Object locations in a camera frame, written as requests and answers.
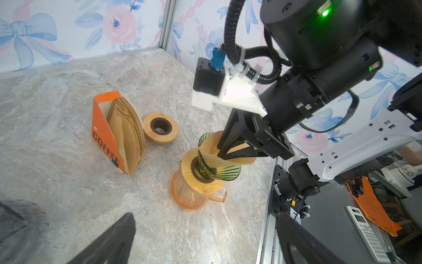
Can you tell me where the wooden ring holder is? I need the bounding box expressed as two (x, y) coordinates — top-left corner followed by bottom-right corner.
(180, 148), (224, 195)
(143, 112), (179, 145)

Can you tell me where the black corrugated cable conduit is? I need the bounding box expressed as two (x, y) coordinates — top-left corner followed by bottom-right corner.
(224, 0), (293, 85)

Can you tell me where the white calculator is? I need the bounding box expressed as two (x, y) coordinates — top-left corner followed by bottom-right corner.
(346, 206), (391, 264)

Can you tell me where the orange glass carafe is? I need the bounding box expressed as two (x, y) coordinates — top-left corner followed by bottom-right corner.
(170, 170), (227, 210)

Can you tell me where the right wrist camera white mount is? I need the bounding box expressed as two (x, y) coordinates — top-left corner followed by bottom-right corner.
(191, 47), (267, 117)

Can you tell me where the aluminium mounting rail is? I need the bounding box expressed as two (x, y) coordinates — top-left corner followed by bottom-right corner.
(256, 146), (302, 264)

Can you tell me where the green glass dripper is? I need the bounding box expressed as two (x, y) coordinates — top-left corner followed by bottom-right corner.
(194, 131), (241, 181)

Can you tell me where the grey glass dripper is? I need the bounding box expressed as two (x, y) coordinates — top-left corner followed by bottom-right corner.
(1, 200), (49, 264)

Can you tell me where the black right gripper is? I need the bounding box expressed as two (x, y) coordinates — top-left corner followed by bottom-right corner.
(217, 108), (295, 160)

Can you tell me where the orange flat object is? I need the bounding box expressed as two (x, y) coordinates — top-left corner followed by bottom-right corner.
(352, 177), (402, 237)

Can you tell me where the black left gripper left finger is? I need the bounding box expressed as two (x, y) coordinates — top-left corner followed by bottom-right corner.
(69, 212), (136, 264)

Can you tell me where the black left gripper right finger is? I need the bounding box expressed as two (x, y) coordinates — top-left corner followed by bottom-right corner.
(276, 212), (344, 264)

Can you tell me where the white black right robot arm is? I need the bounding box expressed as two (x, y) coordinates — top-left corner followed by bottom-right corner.
(217, 1), (422, 199)

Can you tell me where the brown paper coffee filter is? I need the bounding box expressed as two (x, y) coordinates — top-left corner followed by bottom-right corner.
(198, 130), (256, 168)

